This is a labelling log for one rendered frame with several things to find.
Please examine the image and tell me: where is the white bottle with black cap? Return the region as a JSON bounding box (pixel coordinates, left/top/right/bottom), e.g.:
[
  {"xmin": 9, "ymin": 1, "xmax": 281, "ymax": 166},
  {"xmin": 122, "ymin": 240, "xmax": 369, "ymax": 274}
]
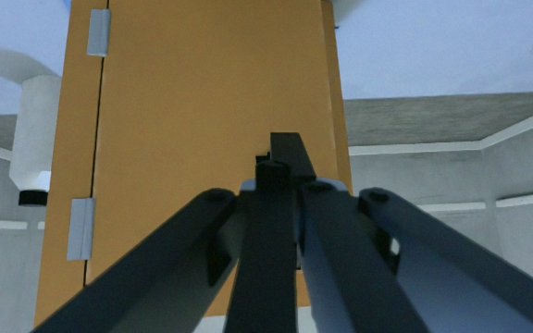
[{"xmin": 8, "ymin": 75, "xmax": 62, "ymax": 207}]

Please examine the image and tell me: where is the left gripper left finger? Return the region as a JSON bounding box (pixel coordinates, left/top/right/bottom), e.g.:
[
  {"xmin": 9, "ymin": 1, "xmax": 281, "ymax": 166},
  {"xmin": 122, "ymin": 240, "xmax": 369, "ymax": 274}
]
[{"xmin": 30, "ymin": 132, "xmax": 299, "ymax": 333}]

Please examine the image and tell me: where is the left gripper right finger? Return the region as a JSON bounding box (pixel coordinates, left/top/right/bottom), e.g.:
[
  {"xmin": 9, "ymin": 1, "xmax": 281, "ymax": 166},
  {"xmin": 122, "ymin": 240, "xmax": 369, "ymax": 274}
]
[{"xmin": 285, "ymin": 132, "xmax": 533, "ymax": 333}]

